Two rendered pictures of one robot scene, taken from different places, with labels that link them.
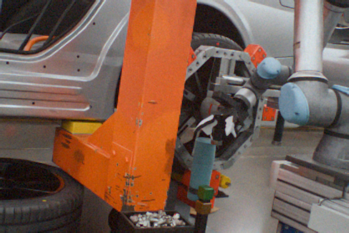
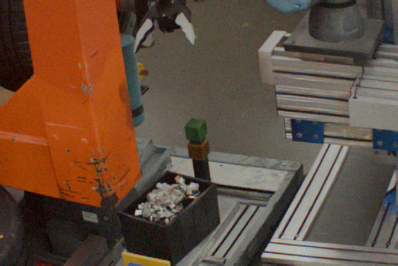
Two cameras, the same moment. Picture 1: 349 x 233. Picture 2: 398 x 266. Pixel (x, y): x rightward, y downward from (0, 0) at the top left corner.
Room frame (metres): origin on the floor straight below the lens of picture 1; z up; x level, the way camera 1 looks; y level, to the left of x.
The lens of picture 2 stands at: (-0.14, 0.66, 1.65)
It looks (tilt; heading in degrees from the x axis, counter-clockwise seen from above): 29 degrees down; 334
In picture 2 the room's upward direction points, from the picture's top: 8 degrees counter-clockwise
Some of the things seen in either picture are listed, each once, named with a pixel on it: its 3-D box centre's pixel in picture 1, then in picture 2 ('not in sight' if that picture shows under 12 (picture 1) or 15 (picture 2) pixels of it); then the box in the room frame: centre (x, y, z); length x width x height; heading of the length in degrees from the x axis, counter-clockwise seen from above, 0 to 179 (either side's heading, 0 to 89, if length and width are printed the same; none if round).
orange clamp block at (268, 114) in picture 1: (263, 112); not in sight; (2.32, -0.42, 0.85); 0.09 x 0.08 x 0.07; 126
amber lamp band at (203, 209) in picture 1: (203, 207); (198, 148); (1.54, -0.14, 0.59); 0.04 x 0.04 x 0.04; 36
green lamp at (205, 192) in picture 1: (205, 192); (195, 129); (1.54, -0.14, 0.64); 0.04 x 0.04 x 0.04; 36
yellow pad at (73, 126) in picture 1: (81, 125); not in sight; (2.05, 0.39, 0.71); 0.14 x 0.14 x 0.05; 36
